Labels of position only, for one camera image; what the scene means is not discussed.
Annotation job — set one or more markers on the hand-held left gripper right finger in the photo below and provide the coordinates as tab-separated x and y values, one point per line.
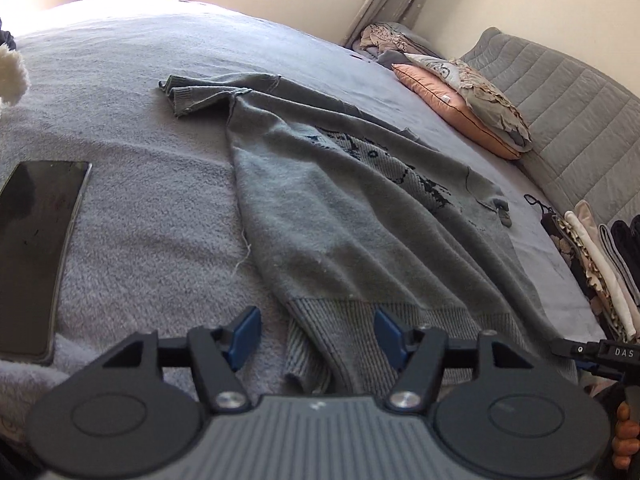
390	337

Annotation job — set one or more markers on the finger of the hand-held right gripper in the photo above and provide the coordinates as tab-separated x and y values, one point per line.
580	350

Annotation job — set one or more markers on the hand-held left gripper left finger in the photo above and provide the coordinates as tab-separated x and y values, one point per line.
245	335

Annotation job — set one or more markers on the row of clothes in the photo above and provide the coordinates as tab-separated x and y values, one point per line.
595	260

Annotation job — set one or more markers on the grey knit sweater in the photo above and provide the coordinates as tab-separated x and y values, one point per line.
325	220

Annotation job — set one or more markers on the person's right hand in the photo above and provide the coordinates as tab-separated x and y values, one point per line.
622	430

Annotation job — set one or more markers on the black smartphone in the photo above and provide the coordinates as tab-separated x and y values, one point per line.
35	250

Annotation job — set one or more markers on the grey bed blanket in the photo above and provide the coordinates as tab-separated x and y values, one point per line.
150	125

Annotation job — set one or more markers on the orange pillow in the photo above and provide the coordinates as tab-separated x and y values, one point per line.
440	100

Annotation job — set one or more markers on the grey floral pillow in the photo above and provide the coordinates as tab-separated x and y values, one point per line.
490	105

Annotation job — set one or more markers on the grey quilted headboard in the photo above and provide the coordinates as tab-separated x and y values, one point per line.
565	95

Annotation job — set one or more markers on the crumpled bedding pile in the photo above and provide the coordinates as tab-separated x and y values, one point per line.
390	42

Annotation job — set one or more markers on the white fluffy cloth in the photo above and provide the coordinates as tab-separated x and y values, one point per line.
12	75

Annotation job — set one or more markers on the dark blue cloth pile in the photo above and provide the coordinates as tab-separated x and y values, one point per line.
7	40

